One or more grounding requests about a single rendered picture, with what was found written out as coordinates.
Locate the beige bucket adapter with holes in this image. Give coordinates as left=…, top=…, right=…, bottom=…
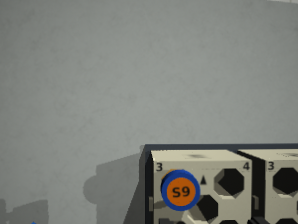
left=149, top=150, right=252, bottom=224

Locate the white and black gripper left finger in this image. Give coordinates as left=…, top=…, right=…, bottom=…
left=159, top=218, right=174, bottom=224

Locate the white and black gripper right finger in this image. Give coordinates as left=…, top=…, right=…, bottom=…
left=247, top=217, right=270, bottom=224

